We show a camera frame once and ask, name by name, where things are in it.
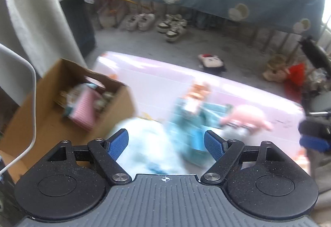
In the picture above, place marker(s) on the grey padded seat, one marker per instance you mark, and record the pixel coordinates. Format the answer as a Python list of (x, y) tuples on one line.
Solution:
[(320, 103)]

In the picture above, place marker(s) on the orange striped white cloth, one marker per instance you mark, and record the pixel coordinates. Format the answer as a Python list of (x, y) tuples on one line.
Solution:
[(197, 90)]

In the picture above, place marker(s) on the red plastic bag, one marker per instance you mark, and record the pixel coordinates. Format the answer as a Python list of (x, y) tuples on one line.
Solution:
[(294, 74)]

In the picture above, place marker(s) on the pink plush toy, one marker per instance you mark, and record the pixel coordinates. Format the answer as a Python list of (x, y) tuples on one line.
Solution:
[(245, 116)]

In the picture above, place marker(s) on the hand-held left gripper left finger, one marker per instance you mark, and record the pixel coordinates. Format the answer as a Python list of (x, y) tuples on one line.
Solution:
[(118, 144)]

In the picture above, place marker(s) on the white shoe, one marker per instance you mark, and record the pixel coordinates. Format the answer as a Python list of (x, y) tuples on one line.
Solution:
[(146, 21), (132, 24)]

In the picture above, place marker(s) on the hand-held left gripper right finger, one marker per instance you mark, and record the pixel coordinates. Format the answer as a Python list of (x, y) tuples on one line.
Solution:
[(214, 144)]

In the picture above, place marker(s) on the dark cabinet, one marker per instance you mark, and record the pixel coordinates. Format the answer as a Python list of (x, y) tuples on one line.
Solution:
[(77, 25)]

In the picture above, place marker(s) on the pink ribbed packet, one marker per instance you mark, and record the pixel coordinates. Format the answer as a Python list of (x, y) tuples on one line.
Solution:
[(85, 110)]

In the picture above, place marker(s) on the grey white curtain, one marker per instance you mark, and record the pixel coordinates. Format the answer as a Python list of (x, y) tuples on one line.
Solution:
[(31, 22)]

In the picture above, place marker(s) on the white and black plush toy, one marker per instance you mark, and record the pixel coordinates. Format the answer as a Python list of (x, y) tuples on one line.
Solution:
[(210, 61)]

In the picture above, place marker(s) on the pale green plastic bag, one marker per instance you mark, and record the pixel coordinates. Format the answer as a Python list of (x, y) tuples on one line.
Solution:
[(144, 144)]

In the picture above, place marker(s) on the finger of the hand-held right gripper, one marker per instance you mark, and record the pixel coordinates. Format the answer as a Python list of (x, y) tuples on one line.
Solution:
[(311, 127), (314, 143)]

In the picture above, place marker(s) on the brown cardboard box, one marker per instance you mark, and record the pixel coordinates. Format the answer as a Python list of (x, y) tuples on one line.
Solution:
[(38, 113)]

